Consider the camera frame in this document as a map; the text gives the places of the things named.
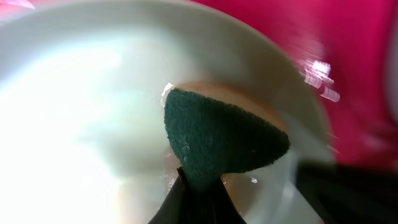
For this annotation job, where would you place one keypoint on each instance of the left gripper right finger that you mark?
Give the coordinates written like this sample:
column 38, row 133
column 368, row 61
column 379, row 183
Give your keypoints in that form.
column 222, row 209

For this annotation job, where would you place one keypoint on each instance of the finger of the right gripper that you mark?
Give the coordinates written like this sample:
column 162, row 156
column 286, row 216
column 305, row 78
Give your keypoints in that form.
column 348, row 195

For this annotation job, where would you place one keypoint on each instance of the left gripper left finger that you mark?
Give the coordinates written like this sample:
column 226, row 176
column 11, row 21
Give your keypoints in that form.
column 175, row 208

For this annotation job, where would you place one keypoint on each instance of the green and yellow sponge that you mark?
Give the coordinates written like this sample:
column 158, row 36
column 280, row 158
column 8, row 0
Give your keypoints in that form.
column 216, row 129

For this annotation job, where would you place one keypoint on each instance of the light blue plate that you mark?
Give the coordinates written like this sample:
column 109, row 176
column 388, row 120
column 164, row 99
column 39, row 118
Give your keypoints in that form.
column 83, row 86

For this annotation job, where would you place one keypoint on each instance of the red plastic tray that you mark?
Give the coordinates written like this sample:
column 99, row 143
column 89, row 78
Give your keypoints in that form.
column 340, row 47

